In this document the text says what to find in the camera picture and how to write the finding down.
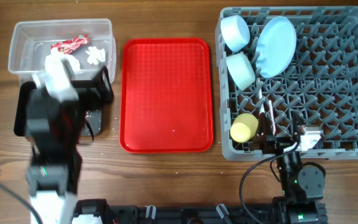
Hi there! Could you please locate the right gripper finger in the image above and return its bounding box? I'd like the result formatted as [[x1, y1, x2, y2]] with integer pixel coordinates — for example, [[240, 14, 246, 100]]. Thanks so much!
[[291, 111, 304, 136], [258, 112, 268, 138]]

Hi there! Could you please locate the yellow plastic cup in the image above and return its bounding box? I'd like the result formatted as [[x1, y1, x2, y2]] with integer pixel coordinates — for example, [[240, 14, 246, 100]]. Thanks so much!
[[230, 113, 258, 143]]

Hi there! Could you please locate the white plastic spoon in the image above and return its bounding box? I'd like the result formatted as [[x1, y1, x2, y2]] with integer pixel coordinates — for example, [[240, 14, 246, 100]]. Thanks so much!
[[256, 78, 265, 115]]

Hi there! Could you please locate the white plastic fork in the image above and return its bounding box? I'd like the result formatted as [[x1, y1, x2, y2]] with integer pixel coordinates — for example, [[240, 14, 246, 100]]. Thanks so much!
[[268, 100, 276, 135]]

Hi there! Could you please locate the white napkin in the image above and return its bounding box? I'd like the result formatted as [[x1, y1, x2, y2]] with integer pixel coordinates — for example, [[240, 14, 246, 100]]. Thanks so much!
[[51, 48, 81, 72]]

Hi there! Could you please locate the red snack wrapper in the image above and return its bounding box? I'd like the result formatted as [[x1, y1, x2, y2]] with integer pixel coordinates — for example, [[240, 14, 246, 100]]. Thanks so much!
[[51, 34, 90, 54]]

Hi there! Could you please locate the green bowl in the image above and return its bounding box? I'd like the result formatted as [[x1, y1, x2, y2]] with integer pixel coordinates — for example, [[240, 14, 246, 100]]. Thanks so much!
[[226, 52, 255, 91]]

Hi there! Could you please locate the large light blue plate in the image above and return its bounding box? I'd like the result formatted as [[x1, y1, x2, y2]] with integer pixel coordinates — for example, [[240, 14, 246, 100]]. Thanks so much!
[[255, 16, 297, 78]]

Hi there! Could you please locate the light blue bowl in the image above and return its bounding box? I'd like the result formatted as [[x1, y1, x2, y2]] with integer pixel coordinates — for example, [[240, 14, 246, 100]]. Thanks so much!
[[220, 15, 250, 52]]

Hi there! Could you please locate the small white tissue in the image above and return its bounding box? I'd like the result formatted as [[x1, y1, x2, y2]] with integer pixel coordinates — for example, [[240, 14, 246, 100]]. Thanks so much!
[[86, 47, 106, 65]]

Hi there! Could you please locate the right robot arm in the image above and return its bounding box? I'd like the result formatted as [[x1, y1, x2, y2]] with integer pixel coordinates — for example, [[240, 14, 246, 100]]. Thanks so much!
[[254, 112, 328, 224]]

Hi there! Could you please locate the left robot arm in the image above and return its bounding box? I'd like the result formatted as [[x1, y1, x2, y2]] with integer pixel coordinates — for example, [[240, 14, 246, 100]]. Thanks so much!
[[25, 67, 114, 223]]

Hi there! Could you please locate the grey dishwasher rack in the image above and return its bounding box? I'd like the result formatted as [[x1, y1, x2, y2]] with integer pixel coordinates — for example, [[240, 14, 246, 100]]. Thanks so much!
[[215, 6, 358, 161]]

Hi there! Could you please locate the black plastic tray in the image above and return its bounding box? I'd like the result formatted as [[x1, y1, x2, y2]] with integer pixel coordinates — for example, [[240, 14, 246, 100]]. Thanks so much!
[[14, 80, 106, 137]]

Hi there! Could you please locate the clear plastic bin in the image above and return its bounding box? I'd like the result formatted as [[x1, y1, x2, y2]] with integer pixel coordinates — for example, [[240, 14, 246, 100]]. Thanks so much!
[[8, 19, 116, 84]]

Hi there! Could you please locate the red serving tray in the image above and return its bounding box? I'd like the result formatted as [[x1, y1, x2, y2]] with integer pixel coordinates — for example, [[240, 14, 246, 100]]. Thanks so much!
[[119, 37, 214, 154]]

